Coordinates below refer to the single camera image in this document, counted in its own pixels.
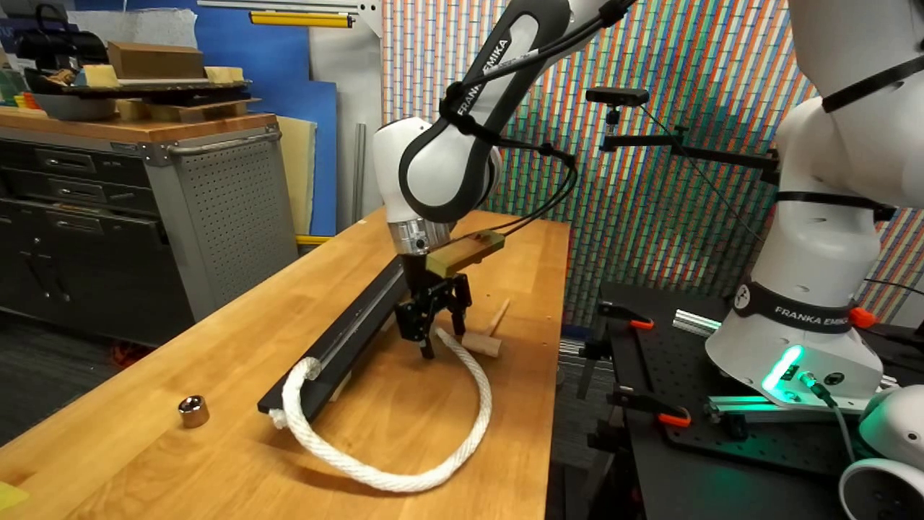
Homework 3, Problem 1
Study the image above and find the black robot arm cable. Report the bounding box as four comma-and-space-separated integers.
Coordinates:
440, 81, 583, 244

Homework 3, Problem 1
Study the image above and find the long black board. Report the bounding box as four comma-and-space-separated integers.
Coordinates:
254, 258, 413, 420

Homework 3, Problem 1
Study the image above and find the white rope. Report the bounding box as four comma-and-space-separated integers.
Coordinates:
277, 323, 497, 498

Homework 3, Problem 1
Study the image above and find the white rounded device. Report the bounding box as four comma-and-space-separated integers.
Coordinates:
834, 383, 924, 520

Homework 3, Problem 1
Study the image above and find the blue foam panel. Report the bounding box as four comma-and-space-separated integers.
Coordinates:
192, 6, 345, 241

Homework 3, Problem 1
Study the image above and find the grey perforated metal cabinet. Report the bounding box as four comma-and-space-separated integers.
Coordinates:
0, 111, 305, 354

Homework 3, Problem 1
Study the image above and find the black camera on stand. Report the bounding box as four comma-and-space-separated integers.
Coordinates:
583, 85, 782, 186

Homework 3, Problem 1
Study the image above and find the small wooden mallet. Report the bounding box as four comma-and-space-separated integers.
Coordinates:
462, 295, 518, 362

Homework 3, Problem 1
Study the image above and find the beige flat panel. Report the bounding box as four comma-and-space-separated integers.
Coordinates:
274, 113, 320, 241

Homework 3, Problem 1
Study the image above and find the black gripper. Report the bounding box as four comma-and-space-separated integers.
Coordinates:
393, 253, 476, 365

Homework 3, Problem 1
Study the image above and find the small metal nut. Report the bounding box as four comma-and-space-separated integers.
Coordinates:
177, 393, 211, 430

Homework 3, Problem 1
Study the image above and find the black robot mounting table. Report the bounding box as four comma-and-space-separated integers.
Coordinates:
575, 282, 924, 520

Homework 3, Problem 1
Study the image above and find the stack of wooden boards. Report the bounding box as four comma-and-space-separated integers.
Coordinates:
39, 39, 254, 126

